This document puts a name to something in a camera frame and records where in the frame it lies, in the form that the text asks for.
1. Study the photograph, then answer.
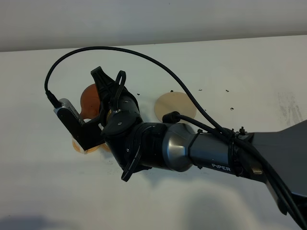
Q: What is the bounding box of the right orange saucer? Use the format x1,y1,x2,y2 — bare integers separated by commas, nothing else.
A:
100,143,111,152

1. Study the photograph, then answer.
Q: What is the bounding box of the beige round teapot coaster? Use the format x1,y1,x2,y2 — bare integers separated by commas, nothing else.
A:
154,92,197,122

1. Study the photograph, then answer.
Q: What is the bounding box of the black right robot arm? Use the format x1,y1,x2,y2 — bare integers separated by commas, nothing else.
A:
91,67,307,229

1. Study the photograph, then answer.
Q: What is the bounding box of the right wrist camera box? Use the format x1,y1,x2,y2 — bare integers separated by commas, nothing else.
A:
54,98,104,150

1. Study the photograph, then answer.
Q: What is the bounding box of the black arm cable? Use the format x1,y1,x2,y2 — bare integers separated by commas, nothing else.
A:
44,46,307,226

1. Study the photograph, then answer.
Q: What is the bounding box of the brown clay teapot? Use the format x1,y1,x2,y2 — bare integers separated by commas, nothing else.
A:
80,84,100,119

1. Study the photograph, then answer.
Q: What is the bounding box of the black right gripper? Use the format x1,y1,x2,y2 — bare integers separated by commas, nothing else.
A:
91,67,142,170

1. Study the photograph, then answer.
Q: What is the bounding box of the orange saucer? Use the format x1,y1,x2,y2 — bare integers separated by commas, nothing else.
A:
72,138,100,155
100,143,111,152

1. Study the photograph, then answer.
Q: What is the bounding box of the left orange saucer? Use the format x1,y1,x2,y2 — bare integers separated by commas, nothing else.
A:
72,138,100,155

